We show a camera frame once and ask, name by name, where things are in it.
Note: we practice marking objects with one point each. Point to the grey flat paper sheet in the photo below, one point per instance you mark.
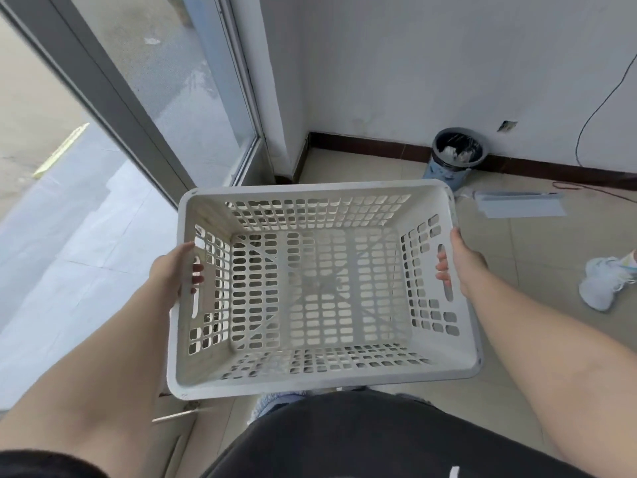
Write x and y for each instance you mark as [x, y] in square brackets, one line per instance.
[522, 205]

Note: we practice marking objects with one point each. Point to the white sneaker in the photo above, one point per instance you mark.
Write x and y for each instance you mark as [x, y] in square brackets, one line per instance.
[602, 281]

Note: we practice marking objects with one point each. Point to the blue grey trash bin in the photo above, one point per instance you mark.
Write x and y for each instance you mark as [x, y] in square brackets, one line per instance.
[438, 169]

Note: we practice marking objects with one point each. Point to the white plastic slotted basket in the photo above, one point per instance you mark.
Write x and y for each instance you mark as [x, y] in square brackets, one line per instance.
[323, 363]

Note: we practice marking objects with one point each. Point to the person's right thumb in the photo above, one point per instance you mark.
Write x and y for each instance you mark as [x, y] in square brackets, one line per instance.
[458, 242]

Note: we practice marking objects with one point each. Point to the grey metal window frame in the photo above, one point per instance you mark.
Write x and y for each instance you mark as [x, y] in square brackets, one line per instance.
[114, 89]

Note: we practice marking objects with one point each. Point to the person's left thumb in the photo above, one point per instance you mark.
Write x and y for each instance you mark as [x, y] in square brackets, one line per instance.
[183, 248]

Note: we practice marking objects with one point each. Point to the person's left hand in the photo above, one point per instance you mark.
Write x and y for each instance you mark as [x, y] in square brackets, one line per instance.
[169, 276]

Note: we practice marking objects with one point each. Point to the wall socket hole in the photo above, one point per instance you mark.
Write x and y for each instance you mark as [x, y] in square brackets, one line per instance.
[507, 126]

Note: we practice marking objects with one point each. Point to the white crumpled trash paper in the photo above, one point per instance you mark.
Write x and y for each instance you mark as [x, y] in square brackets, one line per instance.
[455, 151]

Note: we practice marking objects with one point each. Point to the black shirt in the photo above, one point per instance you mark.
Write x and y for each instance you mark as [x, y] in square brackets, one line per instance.
[373, 438]

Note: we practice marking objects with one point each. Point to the dark brown baseboard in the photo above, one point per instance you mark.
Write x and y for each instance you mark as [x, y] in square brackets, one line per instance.
[388, 146]

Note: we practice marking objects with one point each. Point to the person's right forearm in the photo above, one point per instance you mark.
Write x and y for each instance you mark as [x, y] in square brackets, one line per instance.
[557, 353]

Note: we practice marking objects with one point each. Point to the person's right hand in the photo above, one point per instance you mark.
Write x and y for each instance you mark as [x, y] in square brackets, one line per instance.
[468, 268]

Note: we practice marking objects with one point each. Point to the person's left forearm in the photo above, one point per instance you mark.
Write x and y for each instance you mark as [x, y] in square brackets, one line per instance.
[89, 373]

